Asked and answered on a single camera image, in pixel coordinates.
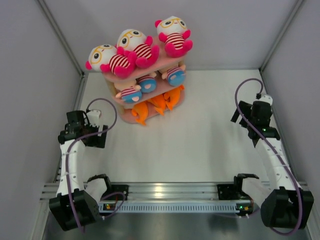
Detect right controller board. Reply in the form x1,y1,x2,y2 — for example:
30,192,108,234
236,203,254,218

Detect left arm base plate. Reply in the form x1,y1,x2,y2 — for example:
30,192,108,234
104,184,129,201

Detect aluminium rail front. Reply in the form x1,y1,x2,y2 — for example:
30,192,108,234
39,181,312,201

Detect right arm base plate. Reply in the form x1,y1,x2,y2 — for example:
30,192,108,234
217,184,251,201

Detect purple cable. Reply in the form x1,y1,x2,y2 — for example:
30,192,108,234
234,78,305,236
65,98,128,233

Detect controller board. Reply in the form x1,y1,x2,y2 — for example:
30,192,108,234
102,203,117,212
236,203,254,218

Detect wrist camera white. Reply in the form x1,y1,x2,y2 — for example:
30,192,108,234
86,109,102,130
256,93,273,106

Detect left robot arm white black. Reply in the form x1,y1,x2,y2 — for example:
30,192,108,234
49,109,113,231

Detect pink three-tier wooden shelf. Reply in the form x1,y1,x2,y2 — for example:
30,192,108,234
102,36,186,124

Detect white pink plush with glasses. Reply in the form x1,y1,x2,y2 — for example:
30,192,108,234
154,16,193,58
85,44,137,79
116,28,160,69

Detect boy plush blue pants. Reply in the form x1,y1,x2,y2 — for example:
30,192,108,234
158,65,186,87
136,72,157,93
114,79,142,104

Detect left controller board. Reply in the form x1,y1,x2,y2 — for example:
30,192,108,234
102,203,117,212

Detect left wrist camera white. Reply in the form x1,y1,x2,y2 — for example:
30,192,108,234
86,109,102,130

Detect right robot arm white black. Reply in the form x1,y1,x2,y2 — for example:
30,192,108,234
231,100,314,230

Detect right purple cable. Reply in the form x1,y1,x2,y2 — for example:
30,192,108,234
234,78,305,236

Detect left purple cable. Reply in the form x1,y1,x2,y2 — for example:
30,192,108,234
65,98,128,233

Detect orange fish plush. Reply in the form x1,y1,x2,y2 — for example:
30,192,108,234
163,84,185,111
131,101,149,126
147,94,167,116

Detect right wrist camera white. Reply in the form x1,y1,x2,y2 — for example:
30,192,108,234
256,93,273,106

